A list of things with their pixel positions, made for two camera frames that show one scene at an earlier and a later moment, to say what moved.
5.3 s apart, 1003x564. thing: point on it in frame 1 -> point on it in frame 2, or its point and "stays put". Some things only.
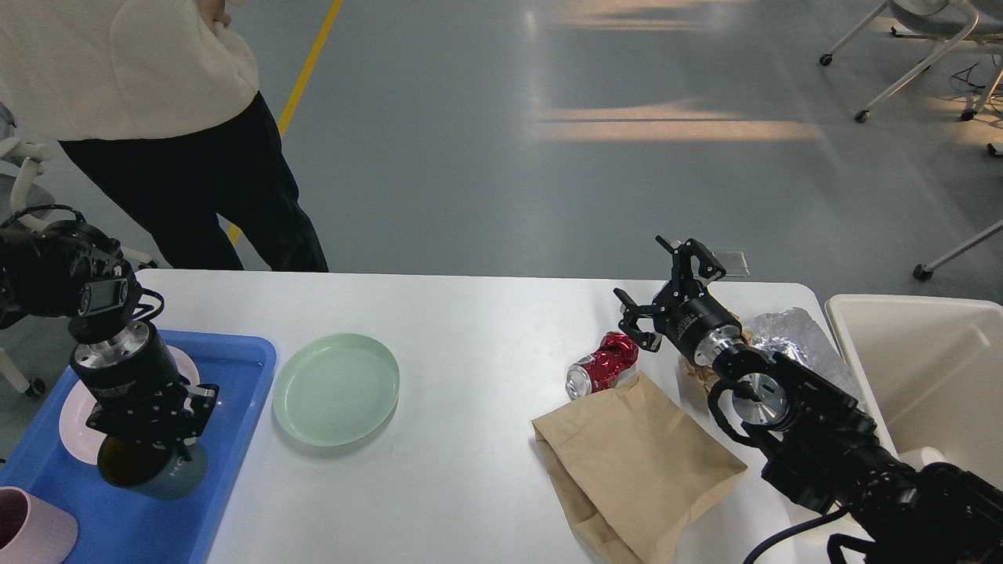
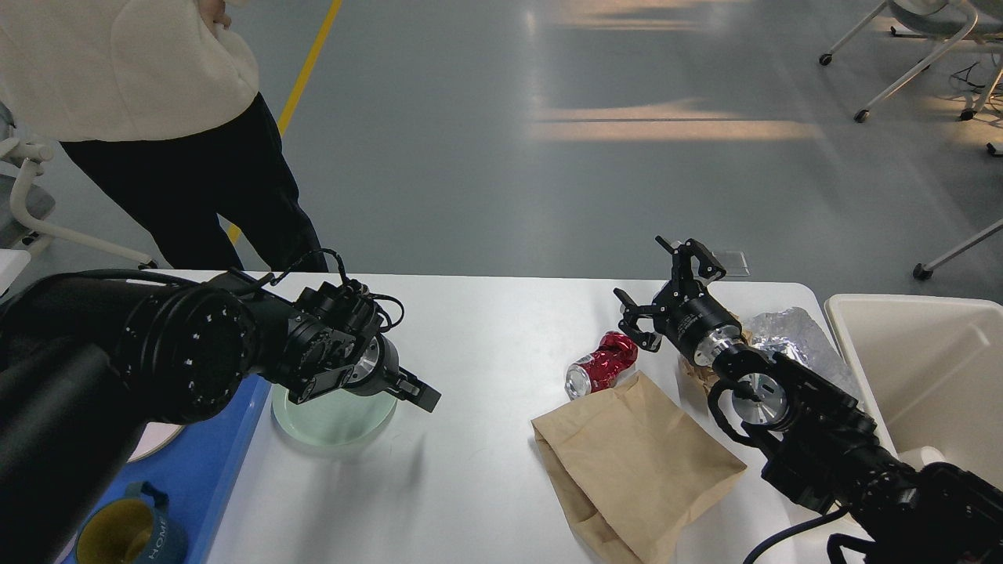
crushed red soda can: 601,370 stays put
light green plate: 335,388 stays put
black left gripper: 140,392 -> 378,366
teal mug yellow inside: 153,469 -> 133,529
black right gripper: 683,309 stays put
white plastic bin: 934,366 stays put
